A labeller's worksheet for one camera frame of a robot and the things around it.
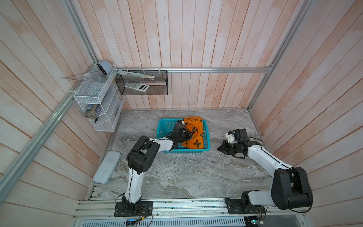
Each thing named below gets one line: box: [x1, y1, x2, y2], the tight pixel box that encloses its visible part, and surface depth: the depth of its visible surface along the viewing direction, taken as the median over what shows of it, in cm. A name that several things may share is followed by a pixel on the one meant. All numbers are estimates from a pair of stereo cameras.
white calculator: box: [124, 82, 150, 92], surface depth 100 cm
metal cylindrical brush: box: [85, 104, 98, 120], surface depth 78 cm
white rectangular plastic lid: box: [92, 150, 122, 185], surface depth 86 cm
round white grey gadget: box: [97, 60, 113, 76], surface depth 85 cm
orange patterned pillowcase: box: [181, 116, 204, 149], surface depth 95 cm
